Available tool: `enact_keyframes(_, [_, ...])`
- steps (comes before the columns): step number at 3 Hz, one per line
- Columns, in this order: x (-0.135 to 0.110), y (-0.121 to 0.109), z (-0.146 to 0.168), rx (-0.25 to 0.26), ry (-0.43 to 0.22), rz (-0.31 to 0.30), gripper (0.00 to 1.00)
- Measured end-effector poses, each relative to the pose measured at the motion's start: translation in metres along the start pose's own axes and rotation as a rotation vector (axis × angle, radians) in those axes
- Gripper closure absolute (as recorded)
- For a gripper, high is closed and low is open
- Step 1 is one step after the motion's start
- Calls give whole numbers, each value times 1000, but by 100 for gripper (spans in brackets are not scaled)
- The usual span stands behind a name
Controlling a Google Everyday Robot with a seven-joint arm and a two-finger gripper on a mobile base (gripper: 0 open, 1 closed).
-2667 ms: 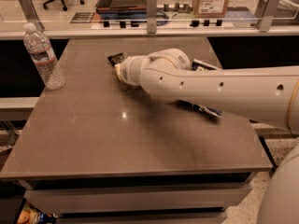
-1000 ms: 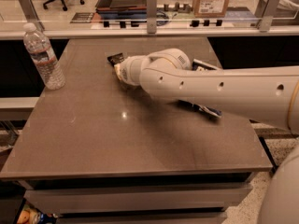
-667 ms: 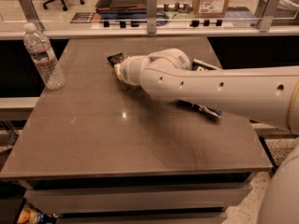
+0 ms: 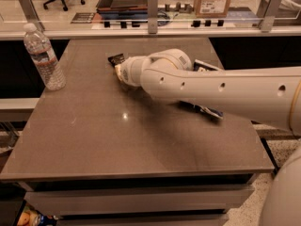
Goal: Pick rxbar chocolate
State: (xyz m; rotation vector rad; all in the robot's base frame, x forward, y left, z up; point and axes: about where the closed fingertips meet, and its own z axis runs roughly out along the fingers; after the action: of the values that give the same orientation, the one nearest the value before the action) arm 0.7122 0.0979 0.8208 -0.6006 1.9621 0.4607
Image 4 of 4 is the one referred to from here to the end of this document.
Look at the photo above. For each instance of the right metal barrier post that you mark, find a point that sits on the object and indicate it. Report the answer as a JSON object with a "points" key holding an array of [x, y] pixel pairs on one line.
{"points": [[269, 15]]}

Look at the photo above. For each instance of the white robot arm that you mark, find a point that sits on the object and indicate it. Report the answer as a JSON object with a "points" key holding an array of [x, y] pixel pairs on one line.
{"points": [[269, 95]]}

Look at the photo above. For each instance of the middle metal barrier post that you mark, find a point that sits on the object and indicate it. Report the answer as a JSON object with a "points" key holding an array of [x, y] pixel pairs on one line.
{"points": [[152, 16]]}

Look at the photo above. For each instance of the cardboard box with label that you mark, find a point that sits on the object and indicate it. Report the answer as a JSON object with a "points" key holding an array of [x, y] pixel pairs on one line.
{"points": [[211, 8]]}

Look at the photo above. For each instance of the blue chip bag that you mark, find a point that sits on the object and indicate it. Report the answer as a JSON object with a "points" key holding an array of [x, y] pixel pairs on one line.
{"points": [[201, 66]]}

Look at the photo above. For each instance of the clear plastic water bottle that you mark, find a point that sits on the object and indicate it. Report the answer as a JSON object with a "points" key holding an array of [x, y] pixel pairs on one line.
{"points": [[43, 55]]}

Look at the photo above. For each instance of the snack bin with fruit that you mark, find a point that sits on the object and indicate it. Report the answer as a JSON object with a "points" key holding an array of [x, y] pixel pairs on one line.
{"points": [[29, 216]]}

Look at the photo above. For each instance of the black rxbar chocolate wrapper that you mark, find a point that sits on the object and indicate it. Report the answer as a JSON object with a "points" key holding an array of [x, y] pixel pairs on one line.
{"points": [[116, 59]]}

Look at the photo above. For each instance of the grey table drawer front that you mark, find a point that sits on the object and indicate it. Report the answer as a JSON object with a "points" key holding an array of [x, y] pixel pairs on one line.
{"points": [[139, 200]]}

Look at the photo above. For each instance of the left metal barrier post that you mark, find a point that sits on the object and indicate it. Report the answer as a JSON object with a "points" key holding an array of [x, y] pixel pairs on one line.
{"points": [[31, 14]]}

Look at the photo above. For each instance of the black floor bar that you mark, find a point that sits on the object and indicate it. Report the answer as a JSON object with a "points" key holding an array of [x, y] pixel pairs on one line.
{"points": [[269, 152]]}

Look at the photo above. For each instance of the metal barrier post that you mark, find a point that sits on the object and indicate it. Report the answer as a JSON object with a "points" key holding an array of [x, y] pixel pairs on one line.
{"points": [[269, 15], [31, 14], [152, 16]]}

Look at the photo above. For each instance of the glass barrier panel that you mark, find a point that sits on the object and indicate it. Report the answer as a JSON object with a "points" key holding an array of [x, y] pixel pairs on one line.
{"points": [[146, 17]]}

